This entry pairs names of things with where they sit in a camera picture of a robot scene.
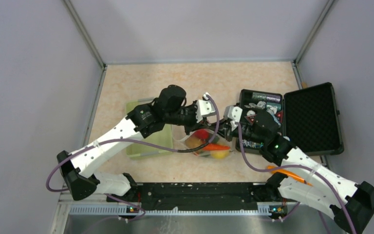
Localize black case with poker chips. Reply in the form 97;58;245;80
238;82;344;156

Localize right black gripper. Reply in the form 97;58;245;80
209;117;266;145

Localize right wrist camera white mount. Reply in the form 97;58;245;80
224;105;243;131

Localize clear polka dot zip bag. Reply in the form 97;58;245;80
172;128;233;158

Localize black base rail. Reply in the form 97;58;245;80
120;182;287;211

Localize yellow lemon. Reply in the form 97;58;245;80
210;150;230;159

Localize red bell pepper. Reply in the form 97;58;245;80
192;129;209;140

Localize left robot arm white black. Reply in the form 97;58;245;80
57;85;219;202

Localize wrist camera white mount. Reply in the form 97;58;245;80
195;92;216;123
224;105;243;131

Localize brown potato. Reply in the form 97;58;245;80
185;136;204;149

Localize orange handled tool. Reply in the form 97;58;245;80
267;165;312;186

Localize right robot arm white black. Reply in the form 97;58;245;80
224;106;374;234

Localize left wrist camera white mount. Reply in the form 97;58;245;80
195;92;216;123

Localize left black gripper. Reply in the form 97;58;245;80
165;100;209;136

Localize green perforated plastic basket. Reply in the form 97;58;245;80
125;97;174;160

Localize dark green avocado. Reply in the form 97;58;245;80
210;134;220;144

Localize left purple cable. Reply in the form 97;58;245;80
45;94;221;193

